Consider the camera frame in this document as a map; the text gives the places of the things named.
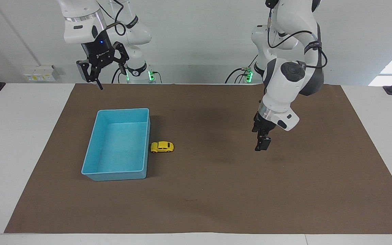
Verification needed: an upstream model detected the white wall socket strip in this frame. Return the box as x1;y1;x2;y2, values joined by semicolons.
23;65;61;82

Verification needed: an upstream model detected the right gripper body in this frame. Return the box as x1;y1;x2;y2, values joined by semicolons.
81;23;115;69

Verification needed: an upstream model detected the yellow toy beetle car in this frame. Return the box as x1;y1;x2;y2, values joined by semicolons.
150;141;175;154

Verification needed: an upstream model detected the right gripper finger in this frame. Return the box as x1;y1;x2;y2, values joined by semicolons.
76;59;103;91
112;41;130;76

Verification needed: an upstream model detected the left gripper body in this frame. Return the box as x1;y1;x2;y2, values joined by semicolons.
252;112;275;134

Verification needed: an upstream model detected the light blue plastic bin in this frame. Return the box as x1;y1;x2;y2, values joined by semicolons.
81;108;151;182

